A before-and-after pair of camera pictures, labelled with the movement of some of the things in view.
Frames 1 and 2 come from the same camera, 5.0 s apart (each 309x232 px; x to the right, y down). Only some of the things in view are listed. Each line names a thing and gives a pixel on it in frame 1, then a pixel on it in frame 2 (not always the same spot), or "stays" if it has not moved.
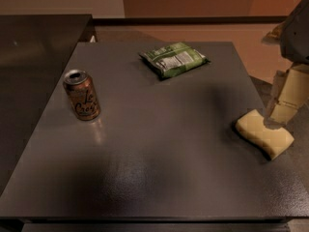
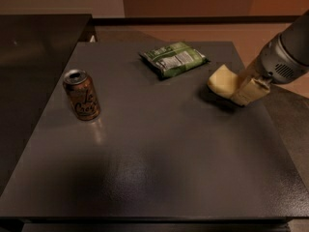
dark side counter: [35, 50] stays
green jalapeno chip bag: [173, 59] stays
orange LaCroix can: [83, 93] stays
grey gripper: [296, 38] → [274, 64]
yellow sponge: [274, 141] → [223, 81]
